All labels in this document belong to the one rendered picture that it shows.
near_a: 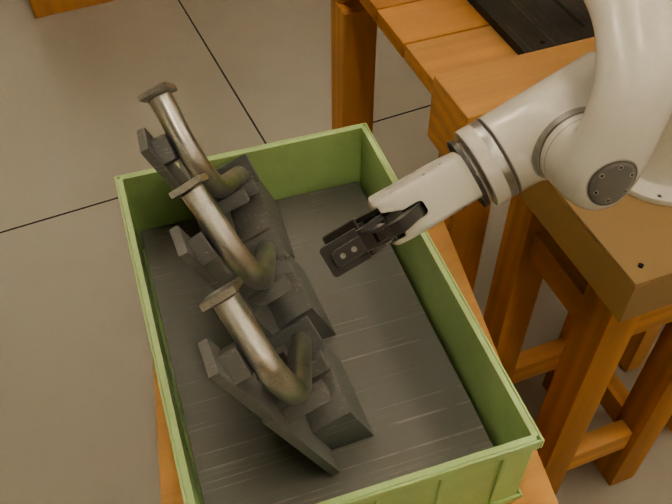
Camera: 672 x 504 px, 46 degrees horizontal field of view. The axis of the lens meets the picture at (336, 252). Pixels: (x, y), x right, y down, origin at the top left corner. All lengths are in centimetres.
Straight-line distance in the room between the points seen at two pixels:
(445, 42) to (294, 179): 50
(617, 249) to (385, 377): 39
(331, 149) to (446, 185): 60
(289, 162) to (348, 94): 82
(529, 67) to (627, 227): 46
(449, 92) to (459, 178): 77
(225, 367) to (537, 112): 39
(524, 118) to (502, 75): 81
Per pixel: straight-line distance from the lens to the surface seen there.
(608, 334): 137
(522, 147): 76
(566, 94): 77
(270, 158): 130
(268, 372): 81
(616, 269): 121
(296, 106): 293
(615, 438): 187
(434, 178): 74
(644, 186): 132
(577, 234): 127
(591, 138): 70
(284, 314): 111
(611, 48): 70
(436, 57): 163
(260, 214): 122
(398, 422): 109
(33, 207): 272
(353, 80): 210
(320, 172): 135
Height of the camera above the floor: 180
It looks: 48 degrees down
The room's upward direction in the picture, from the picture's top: straight up
